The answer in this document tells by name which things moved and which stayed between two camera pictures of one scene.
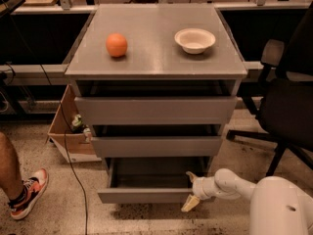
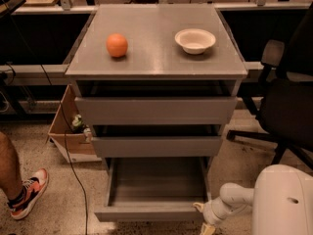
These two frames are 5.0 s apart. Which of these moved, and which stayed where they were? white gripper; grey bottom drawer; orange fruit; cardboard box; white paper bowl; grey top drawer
Moved: white gripper; grey bottom drawer
Stayed: orange fruit; grey top drawer; cardboard box; white paper bowl
